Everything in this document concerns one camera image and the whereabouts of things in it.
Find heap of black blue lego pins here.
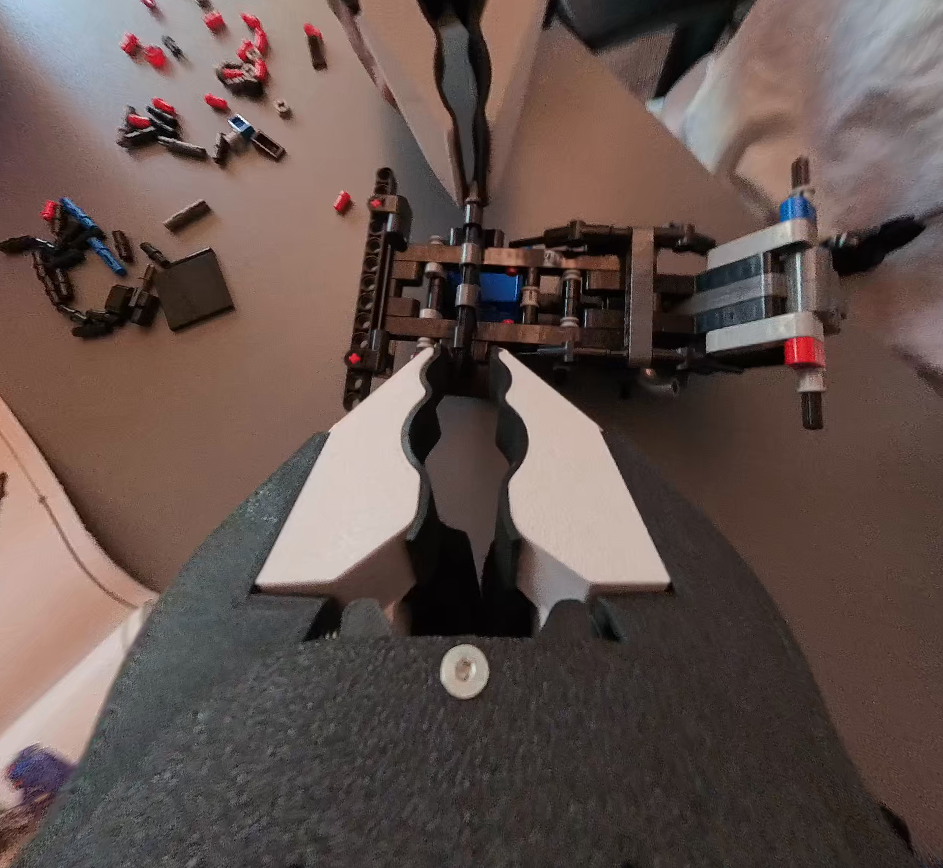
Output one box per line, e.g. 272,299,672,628
0,196,174,338

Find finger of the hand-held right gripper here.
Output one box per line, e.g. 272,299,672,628
350,0,476,206
470,0,554,206

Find dark grey garment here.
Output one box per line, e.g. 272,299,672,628
549,0,807,119

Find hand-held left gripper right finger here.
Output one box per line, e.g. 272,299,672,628
486,346,675,629

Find pile of red black lego pieces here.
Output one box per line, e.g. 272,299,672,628
114,0,329,165

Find black square lego panel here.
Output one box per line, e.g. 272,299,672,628
151,248,237,333

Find lego instruction booklet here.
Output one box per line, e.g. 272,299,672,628
0,396,159,847

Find partly built black lego vehicle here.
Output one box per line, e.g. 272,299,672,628
342,157,848,433

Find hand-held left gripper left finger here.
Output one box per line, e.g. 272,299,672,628
254,346,446,622

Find white fleece cloth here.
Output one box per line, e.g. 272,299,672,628
652,0,943,390

